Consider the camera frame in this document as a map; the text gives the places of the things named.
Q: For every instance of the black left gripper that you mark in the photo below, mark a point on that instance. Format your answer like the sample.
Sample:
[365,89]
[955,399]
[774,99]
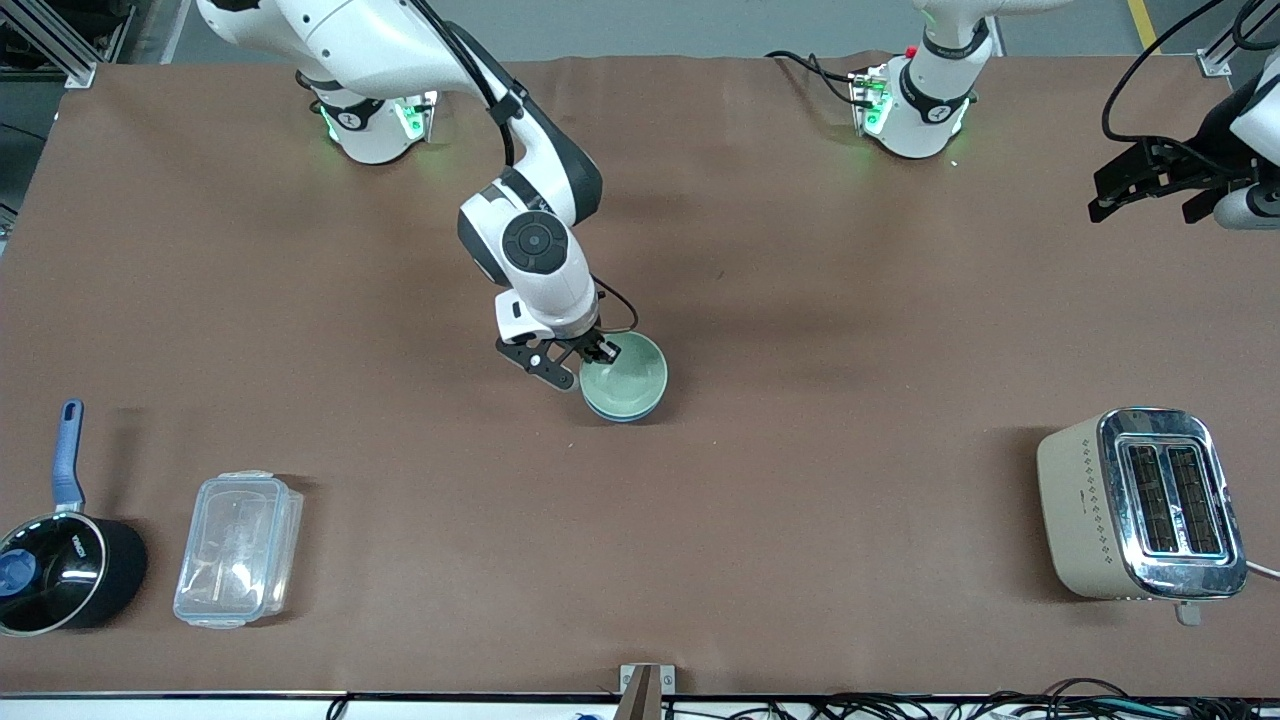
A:
[1186,165]

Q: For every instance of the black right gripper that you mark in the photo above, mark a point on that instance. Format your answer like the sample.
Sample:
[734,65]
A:
[586,343]

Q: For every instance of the green bowl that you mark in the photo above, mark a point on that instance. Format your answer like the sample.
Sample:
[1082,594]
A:
[628,378]

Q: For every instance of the blue bowl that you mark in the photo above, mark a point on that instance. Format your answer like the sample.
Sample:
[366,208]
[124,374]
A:
[625,416]

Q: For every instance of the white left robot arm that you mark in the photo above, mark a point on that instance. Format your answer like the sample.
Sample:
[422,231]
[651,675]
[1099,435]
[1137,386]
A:
[925,100]

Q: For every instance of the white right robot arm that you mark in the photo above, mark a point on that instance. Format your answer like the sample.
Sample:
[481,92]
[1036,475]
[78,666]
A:
[480,130]

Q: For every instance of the brown table mat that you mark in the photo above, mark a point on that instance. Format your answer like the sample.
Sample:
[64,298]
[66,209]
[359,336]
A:
[800,300]

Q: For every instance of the beige chrome toaster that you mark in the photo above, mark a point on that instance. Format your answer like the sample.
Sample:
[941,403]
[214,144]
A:
[1130,505]

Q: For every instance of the clear plastic lidded container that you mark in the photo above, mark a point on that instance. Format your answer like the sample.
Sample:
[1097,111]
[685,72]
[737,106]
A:
[238,548]

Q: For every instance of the aluminium frame profile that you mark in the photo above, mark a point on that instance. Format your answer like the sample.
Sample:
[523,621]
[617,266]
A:
[50,40]
[1225,50]

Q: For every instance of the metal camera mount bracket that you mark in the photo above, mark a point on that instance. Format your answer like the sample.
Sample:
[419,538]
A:
[646,690]

